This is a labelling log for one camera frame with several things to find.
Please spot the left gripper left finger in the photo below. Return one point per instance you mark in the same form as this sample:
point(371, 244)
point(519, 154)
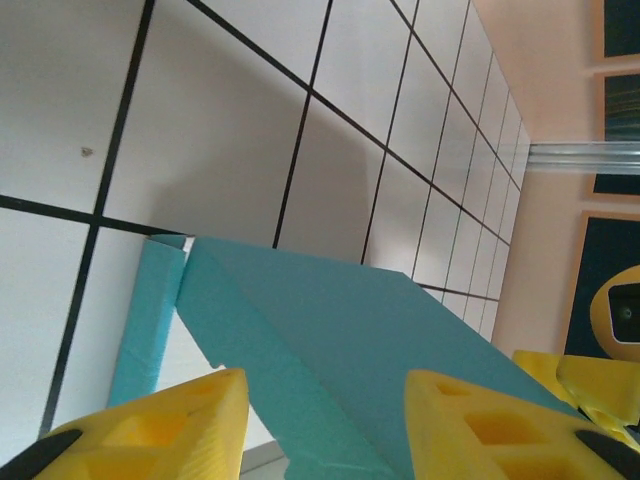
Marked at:
point(165, 440)

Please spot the aluminium corner post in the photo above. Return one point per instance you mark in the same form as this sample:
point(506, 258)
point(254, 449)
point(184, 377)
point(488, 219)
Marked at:
point(585, 157)

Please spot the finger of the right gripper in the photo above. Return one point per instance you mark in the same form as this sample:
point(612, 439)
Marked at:
point(540, 367)
point(605, 390)

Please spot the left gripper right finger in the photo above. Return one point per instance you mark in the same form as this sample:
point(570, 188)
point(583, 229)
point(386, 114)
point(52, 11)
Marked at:
point(500, 440)

